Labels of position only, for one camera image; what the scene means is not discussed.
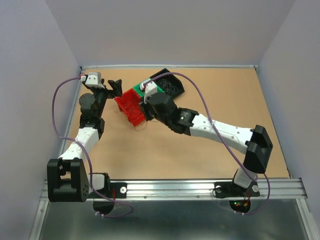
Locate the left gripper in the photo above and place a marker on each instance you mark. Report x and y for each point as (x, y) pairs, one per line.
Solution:
(111, 93)

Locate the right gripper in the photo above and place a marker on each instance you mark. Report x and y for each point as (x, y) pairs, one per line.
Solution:
(145, 106)

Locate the red plastic bin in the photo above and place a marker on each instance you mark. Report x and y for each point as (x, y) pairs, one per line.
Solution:
(129, 104)

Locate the black plastic bin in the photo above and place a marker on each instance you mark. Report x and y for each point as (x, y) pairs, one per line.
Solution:
(171, 85)

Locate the green plastic bin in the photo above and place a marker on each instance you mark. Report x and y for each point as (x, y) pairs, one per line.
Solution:
(138, 88)

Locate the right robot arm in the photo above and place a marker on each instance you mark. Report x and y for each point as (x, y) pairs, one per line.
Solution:
(254, 143)

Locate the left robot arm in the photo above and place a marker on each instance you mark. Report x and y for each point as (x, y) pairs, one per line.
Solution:
(67, 179)

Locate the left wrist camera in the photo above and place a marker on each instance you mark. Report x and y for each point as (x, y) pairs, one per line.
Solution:
(94, 79)

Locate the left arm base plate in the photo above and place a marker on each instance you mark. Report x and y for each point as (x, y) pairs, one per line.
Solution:
(113, 190)

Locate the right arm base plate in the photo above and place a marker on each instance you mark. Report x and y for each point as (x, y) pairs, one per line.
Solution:
(228, 189)

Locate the aluminium rail frame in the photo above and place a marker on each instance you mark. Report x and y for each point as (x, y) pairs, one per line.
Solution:
(188, 189)

